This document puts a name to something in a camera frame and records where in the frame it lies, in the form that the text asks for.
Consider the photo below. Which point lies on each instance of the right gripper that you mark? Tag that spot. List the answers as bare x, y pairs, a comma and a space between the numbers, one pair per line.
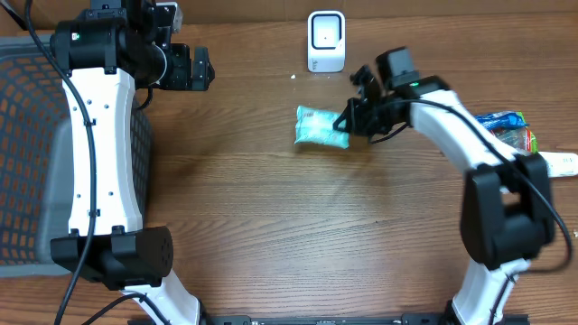
360, 125

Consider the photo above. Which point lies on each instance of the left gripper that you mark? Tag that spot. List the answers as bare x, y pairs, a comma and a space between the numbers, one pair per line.
183, 78

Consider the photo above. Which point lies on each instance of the teal snack packet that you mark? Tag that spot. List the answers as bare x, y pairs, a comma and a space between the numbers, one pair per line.
315, 126

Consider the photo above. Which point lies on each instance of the blue snack packet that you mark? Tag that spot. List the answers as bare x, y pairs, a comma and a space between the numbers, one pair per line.
502, 119

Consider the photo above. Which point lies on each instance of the green snack bag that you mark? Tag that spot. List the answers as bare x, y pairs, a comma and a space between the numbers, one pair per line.
522, 138

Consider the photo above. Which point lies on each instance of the white cosmetic tube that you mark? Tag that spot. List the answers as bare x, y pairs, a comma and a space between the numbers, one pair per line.
561, 164

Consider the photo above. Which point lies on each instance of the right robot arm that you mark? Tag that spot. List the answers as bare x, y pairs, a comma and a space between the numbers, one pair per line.
509, 225

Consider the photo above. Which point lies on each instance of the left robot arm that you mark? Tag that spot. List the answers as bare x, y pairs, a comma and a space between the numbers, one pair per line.
104, 56

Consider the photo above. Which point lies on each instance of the white barcode scanner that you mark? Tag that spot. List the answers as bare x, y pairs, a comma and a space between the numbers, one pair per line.
326, 41

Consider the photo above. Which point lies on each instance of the grey plastic shopping basket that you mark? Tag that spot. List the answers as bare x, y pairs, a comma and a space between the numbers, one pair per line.
36, 160

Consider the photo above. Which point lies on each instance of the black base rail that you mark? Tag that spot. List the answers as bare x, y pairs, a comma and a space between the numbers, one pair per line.
405, 319

